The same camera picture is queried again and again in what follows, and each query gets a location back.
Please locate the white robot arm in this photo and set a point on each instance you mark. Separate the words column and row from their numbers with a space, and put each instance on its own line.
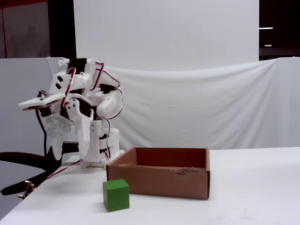
column 77, row 79

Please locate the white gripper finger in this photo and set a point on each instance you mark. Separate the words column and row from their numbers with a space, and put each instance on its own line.
column 57, row 138
column 84, row 136

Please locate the brown wooden panel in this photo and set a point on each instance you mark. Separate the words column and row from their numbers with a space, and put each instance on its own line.
column 25, row 28

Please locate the white backdrop panel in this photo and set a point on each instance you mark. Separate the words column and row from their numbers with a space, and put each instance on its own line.
column 164, row 30

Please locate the white cloth backdrop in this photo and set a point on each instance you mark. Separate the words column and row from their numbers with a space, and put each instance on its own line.
column 199, row 105

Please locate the metal table clamp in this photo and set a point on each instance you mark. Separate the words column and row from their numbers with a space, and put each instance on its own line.
column 27, row 188

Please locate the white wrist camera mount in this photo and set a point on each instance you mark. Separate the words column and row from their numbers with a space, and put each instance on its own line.
column 39, row 102

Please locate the black curved chair part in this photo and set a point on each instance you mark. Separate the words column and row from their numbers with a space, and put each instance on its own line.
column 23, row 157

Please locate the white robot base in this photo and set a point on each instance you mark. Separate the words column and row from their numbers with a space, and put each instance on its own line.
column 113, row 143

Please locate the green cube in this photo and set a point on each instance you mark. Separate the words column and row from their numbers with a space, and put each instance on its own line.
column 116, row 195

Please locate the brown cardboard box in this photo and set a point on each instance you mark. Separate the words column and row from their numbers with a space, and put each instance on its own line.
column 159, row 182

